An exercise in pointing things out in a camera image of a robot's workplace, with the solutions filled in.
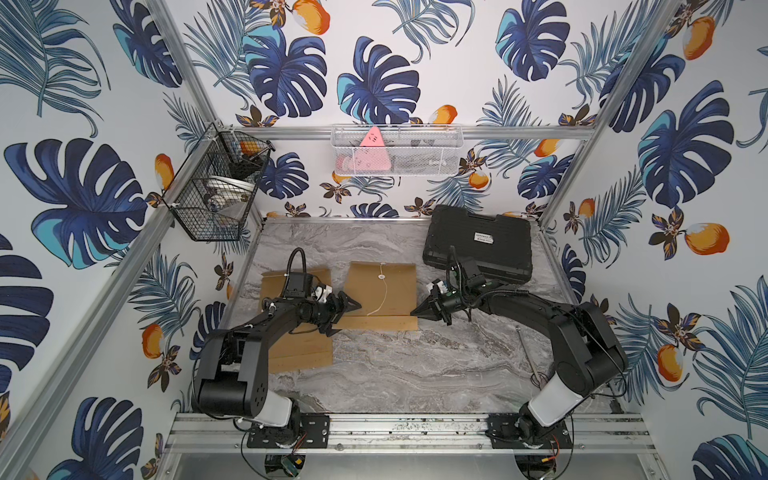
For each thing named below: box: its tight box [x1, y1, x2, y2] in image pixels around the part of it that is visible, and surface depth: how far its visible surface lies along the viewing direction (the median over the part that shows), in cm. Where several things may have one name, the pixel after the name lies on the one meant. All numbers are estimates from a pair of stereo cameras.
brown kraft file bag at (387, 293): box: [340, 260, 419, 331], surface depth 90 cm
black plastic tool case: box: [423, 205, 533, 284], surface depth 109 cm
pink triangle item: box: [354, 126, 392, 171], surface depth 92 cm
